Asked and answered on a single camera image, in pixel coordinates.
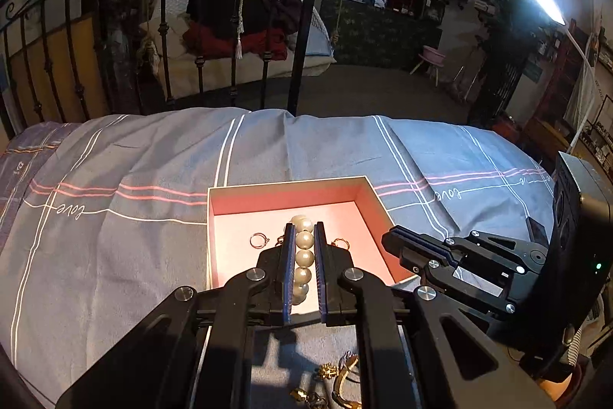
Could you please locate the white pearl bracelet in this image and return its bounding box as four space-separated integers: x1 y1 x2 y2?
290 214 315 306

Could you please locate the dark patterned counter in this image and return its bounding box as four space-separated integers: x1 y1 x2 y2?
318 0 444 68

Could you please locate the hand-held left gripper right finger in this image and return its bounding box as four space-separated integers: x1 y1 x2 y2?
313 222 557 409

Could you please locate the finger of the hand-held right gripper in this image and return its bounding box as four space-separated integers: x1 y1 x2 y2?
381 231 519 320
390 224 549 268

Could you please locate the wooden shelf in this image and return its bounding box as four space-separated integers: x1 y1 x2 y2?
524 25 613 180

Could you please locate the pile of dark clothes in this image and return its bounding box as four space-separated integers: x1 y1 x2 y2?
182 0 318 64

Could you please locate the grey striped bedsheet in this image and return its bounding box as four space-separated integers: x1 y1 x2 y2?
0 107 557 409

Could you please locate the gold flower brooch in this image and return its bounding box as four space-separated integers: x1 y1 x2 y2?
313 363 339 384

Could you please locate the white mattress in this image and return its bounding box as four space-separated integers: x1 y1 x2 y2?
139 0 337 99

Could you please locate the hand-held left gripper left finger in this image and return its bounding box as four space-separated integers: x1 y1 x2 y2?
56 222 294 409

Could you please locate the pink cardboard box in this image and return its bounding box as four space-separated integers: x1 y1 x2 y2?
206 176 421 327

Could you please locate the black iron bed frame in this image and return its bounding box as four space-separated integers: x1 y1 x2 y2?
0 0 332 142

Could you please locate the gold chain jewelry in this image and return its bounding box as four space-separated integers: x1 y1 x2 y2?
289 385 331 409

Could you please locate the black metal rack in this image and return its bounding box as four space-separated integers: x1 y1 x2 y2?
466 0 533 128

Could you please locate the pink stool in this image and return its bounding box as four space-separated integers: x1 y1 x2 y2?
409 44 446 87

